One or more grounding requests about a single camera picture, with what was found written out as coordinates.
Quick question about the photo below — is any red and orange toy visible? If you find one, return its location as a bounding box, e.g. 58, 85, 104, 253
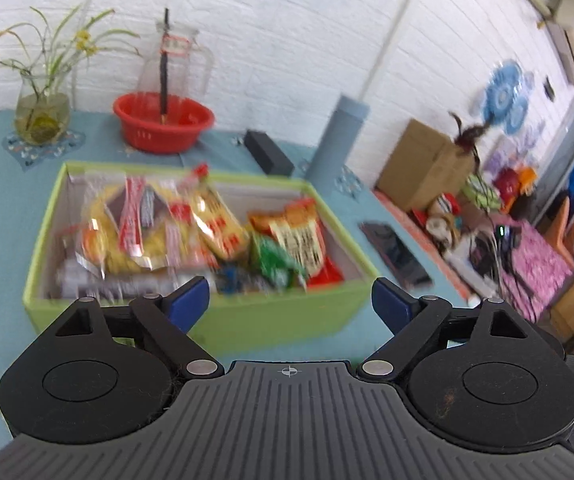
496, 166, 539, 202

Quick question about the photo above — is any small blue snack packet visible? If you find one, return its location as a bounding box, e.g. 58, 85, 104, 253
214, 265, 249, 294

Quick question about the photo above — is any large yellow striped snack packet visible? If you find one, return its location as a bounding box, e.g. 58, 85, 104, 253
79, 174, 218, 277

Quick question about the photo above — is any green-edged clear biscuit packet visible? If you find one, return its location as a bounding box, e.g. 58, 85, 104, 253
249, 234, 309, 292

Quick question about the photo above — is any yellow and red snack packet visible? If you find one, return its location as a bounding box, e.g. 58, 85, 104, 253
187, 164, 251, 262

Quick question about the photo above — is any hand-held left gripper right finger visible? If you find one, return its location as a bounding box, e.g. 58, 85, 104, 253
358, 278, 530, 380

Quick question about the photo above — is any black smartphone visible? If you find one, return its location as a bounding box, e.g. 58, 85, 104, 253
359, 222, 433, 290

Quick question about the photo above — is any yellow flower plant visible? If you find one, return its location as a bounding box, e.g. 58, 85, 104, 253
0, 5, 141, 128

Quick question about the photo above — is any pink patterned cloth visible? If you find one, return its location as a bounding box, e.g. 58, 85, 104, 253
501, 220, 574, 322

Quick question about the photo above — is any small black box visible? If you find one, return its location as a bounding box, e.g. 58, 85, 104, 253
243, 130, 296, 176

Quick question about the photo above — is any silver snack packet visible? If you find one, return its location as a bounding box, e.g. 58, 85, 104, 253
56, 255, 180, 302

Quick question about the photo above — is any orange plastic stool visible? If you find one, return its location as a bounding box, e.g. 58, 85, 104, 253
542, 196, 574, 267

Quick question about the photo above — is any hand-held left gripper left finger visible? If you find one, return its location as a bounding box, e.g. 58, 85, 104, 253
56, 276, 224, 379

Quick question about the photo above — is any thin white wall pipe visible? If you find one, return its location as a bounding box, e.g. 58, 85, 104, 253
357, 0, 434, 102

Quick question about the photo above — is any brown cardboard box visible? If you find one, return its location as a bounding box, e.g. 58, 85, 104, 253
376, 119, 479, 213

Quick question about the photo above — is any white power strip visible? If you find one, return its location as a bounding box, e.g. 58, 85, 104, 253
442, 249, 499, 302

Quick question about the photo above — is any glass pitcher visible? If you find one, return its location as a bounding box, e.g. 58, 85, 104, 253
137, 20, 216, 111

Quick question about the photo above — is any glass vase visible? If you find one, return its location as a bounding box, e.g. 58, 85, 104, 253
14, 72, 72, 146

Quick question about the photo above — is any orange snack packet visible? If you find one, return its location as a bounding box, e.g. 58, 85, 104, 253
249, 198, 329, 282

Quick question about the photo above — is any red plastic basin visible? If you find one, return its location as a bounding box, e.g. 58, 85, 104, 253
113, 92, 216, 155

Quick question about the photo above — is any grey-blue bottle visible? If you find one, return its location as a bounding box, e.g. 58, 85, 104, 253
307, 94, 371, 192

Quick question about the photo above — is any green striped bag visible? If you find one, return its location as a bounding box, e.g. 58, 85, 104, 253
462, 172, 504, 212

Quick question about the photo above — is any blue wall decoration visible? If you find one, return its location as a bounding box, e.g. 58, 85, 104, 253
480, 59, 536, 136

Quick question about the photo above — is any white plush toy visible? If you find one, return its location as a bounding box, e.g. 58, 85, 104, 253
424, 192, 469, 252

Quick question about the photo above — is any small patterned doily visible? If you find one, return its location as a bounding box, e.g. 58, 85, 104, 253
334, 165, 369, 202

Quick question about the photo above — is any flat red snack packet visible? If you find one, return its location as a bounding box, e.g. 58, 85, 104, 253
307, 255, 346, 289

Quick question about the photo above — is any green cardboard box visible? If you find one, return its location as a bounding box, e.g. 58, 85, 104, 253
23, 161, 382, 357

